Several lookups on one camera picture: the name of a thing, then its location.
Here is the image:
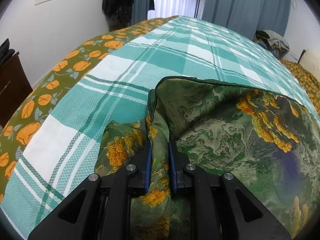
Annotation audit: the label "green landscape print padded jacket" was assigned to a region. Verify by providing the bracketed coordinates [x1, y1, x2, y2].
[94, 77, 319, 239]

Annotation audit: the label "pile of clothes by bed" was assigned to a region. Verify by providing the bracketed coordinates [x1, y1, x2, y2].
[253, 30, 290, 59]

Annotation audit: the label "teal white plaid bed sheet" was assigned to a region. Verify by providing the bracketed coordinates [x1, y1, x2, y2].
[1, 16, 319, 239]

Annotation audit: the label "orange floral green quilt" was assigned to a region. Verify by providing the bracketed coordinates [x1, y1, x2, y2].
[1, 16, 319, 201]

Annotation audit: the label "dark wooden dresser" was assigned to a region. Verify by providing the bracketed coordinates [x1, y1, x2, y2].
[0, 52, 33, 128]

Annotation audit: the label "cream bed headboard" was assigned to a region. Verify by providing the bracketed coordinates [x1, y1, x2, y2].
[298, 49, 320, 80]

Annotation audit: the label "black item on dresser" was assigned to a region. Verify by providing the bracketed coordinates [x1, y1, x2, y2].
[0, 38, 15, 66]

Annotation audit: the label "blue curtain right panel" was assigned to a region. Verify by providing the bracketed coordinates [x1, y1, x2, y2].
[201, 0, 291, 40]

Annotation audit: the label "blue curtain panel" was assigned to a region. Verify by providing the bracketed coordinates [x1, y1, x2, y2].
[131, 0, 150, 25]
[201, 0, 291, 40]

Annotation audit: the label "coats hanging on rack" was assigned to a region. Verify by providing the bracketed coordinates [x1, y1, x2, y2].
[102, 0, 134, 31]

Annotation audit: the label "blue curtain left panel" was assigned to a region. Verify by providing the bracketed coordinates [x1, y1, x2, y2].
[131, 0, 150, 25]

